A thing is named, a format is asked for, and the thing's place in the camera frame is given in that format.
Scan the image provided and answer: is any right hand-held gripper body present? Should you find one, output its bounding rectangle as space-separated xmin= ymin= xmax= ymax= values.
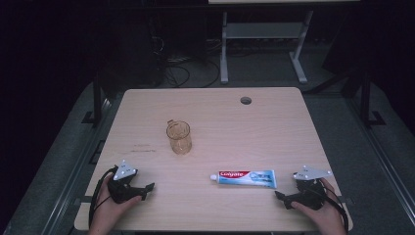
xmin=292 ymin=164 xmax=333 ymax=211

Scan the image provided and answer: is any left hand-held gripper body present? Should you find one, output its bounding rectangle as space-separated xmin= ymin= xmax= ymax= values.
xmin=107 ymin=159 xmax=146 ymax=205

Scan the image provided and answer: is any blue and red toothpaste tube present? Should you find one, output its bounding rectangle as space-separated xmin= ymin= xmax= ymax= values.
xmin=208 ymin=168 xmax=279 ymax=190

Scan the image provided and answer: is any clear amber glass cup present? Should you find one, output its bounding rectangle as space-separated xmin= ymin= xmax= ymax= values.
xmin=165 ymin=118 xmax=193 ymax=156

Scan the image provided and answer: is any person's right hand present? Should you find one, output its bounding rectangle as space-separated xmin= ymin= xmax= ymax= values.
xmin=290 ymin=177 xmax=346 ymax=231

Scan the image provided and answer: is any person's left hand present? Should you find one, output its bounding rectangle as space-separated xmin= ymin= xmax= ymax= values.
xmin=92 ymin=175 xmax=144 ymax=231

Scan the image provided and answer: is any black metal stand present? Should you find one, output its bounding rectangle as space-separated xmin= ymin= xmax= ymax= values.
xmin=357 ymin=70 xmax=388 ymax=129
xmin=80 ymin=70 xmax=106 ymax=127

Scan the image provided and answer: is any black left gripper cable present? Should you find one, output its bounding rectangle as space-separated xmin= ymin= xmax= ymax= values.
xmin=88 ymin=165 xmax=119 ymax=229

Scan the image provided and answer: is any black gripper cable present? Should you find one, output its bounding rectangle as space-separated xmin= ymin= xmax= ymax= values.
xmin=319 ymin=179 xmax=350 ymax=233
xmin=88 ymin=165 xmax=119 ymax=229

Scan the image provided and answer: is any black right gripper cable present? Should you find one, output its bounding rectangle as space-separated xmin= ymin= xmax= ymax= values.
xmin=319 ymin=179 xmax=350 ymax=233

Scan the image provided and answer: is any tangle of black floor cables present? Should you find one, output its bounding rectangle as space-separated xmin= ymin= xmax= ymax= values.
xmin=148 ymin=33 xmax=222 ymax=90

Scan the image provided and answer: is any white metal table frame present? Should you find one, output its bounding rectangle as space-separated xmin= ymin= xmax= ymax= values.
xmin=219 ymin=9 xmax=315 ymax=85

